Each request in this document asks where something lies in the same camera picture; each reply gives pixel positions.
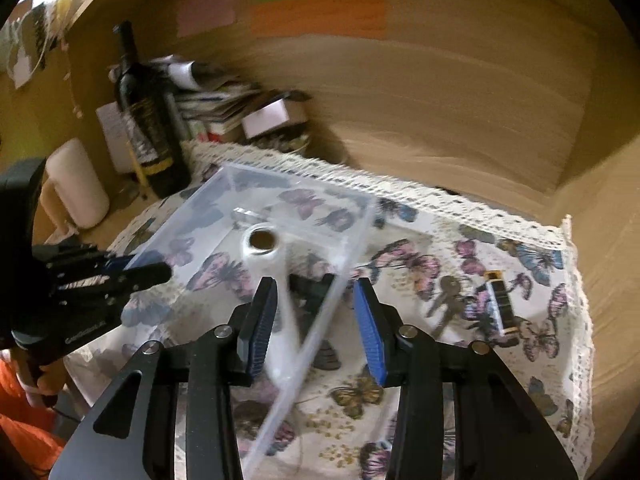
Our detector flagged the clear plastic storage box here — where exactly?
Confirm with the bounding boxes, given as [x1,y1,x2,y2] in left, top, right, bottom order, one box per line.
[122,162,384,468]

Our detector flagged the white silver facial massager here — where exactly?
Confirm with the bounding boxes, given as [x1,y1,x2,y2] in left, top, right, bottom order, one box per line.
[240,225,302,387]

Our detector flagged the bunch of keys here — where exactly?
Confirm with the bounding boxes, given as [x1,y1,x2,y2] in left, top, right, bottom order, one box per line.
[427,275,482,342]

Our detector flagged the butterfly print lace cloth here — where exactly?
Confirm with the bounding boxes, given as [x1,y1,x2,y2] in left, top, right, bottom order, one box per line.
[65,140,594,480]

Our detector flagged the black gold perfume bottle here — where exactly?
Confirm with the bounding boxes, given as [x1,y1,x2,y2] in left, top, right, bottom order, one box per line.
[482,270,522,347]

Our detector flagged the patterned lace ribbon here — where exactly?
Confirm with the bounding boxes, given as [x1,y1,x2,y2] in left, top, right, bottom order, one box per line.
[27,2,57,69]

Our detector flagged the pink sticky note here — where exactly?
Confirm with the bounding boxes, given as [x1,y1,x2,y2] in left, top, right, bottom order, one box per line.
[176,0,237,39]

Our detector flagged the stack of magazines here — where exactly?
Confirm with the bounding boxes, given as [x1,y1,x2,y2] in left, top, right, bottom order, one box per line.
[149,55,312,147]

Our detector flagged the person's left forearm orange sleeve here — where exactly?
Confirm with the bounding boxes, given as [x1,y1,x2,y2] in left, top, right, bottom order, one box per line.
[0,350,67,480]

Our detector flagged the orange sticky note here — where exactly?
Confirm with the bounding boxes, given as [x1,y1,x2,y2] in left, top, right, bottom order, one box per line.
[250,0,389,40]

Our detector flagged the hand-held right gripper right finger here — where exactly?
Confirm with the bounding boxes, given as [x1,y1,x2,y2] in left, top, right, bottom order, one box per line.
[352,277,581,480]

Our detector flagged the white paper card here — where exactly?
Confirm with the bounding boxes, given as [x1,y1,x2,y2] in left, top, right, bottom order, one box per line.
[97,102,134,172]

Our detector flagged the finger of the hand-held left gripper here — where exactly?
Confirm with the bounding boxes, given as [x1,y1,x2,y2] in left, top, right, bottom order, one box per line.
[42,242,135,275]
[55,261,173,307]

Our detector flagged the small white cardboard box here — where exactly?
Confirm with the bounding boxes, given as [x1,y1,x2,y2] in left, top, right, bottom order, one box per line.
[242,99,292,139]

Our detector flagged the white hanging tag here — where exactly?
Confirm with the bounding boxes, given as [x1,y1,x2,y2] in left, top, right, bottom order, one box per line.
[10,52,37,90]

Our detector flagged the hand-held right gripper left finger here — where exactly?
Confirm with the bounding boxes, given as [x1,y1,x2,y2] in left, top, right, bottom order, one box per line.
[47,275,281,480]

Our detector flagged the dark wine bottle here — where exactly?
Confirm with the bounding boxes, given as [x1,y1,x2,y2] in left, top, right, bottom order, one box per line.
[112,22,192,199]

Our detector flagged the small bowl of trinkets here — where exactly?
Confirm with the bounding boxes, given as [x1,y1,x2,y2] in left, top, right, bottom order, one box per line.
[250,130,312,157]

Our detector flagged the person's left hand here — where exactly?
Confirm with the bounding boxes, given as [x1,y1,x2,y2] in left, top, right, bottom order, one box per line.
[29,355,69,407]

